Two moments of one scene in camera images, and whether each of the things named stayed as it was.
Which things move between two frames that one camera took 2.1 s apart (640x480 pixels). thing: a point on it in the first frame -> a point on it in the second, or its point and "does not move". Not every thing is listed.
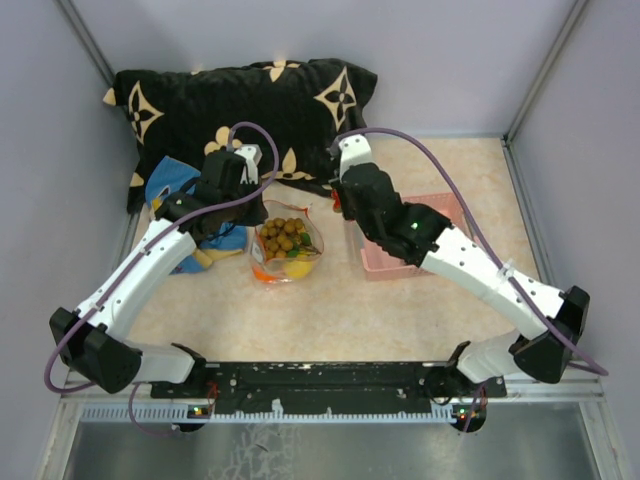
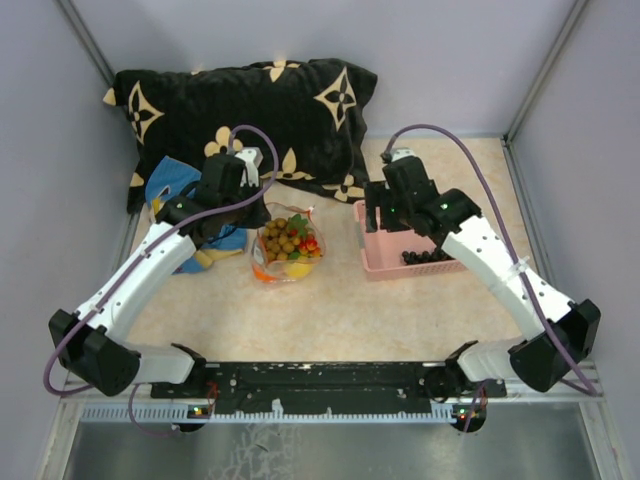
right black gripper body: (369, 230) -> (395, 216)
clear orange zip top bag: (287, 244) does not move
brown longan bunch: (281, 237) does not move
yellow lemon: (297, 268) does not move
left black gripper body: (248, 213) does not move
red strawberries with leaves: (336, 201) -> (308, 242)
